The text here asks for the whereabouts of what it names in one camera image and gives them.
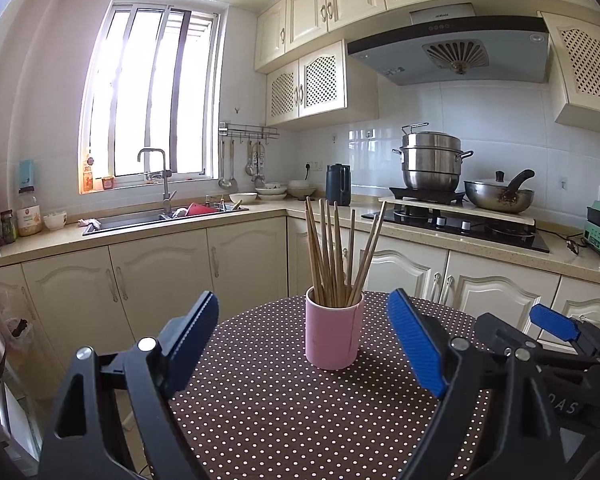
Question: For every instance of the stack of white bowls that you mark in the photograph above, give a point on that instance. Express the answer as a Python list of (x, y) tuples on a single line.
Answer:
[(271, 192)]

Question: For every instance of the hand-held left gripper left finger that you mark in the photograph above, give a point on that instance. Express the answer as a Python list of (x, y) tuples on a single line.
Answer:
[(195, 340)]

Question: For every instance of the bundle of wooden chopsticks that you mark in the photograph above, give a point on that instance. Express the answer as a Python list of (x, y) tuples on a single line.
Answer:
[(330, 275)]

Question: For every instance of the cream upper wall cabinets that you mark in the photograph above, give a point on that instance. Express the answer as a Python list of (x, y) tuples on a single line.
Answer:
[(355, 0)]

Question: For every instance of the steel pan lid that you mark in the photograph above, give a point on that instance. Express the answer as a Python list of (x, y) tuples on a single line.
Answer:
[(499, 180)]

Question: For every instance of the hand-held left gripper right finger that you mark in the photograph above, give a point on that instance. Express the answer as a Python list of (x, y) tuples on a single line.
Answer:
[(415, 340)]

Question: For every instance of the orange bottle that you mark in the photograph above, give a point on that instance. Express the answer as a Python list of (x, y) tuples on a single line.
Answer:
[(88, 177)]

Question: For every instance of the steel sink faucet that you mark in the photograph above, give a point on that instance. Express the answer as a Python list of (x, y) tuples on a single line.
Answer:
[(166, 190)]

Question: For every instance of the cream lattice-door wall cabinet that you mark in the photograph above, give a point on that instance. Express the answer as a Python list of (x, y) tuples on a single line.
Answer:
[(585, 70), (320, 85)]

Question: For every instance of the polka dot round table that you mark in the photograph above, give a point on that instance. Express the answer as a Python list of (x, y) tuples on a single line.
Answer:
[(280, 410)]

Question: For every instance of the hanging plastic bag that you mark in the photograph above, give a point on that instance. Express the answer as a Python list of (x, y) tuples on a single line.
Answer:
[(15, 325)]

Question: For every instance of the small white cup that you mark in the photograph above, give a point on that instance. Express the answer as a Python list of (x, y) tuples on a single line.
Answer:
[(55, 221)]

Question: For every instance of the red plastic basin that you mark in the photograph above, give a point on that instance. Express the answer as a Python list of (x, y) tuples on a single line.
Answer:
[(200, 209)]

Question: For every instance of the hanging kitchen utensils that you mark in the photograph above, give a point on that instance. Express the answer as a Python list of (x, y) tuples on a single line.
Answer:
[(257, 162)]

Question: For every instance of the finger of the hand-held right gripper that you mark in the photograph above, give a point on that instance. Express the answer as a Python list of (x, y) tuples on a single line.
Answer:
[(500, 330), (555, 320)]

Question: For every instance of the teal carton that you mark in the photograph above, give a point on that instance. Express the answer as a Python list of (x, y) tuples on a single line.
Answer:
[(26, 175)]

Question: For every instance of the kitchen window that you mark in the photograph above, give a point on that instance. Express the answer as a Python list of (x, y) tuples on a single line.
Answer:
[(150, 100)]

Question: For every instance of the clear jar with label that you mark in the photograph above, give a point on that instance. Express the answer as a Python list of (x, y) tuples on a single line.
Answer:
[(30, 215)]

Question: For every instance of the white dish rag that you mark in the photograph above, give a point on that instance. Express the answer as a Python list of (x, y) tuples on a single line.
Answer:
[(88, 222)]

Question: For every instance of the stainless steel sink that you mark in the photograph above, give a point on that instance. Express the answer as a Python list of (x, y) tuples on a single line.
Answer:
[(125, 221)]

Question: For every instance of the pink cup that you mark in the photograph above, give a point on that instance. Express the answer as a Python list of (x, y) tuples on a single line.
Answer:
[(332, 335)]

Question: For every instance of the white bowl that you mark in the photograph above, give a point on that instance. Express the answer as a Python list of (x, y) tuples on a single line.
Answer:
[(242, 198)]

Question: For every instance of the small red jar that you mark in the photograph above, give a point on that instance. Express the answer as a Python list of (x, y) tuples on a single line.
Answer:
[(108, 183)]

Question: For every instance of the black glass gas stove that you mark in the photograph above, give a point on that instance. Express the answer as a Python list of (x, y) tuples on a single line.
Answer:
[(480, 237)]

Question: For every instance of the black electric kettle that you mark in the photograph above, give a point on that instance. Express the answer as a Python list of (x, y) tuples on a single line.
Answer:
[(337, 185)]

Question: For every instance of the stainless steel steamer pot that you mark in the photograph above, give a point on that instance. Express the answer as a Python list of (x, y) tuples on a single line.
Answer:
[(430, 165)]

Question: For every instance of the steel wall utensil rail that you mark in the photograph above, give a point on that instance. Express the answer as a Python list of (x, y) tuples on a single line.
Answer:
[(250, 130)]

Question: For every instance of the small dark bottle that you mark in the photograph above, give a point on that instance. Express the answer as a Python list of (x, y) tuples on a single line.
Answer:
[(8, 227)]

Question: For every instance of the grey range hood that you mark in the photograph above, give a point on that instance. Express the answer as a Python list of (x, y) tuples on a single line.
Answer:
[(450, 55)]

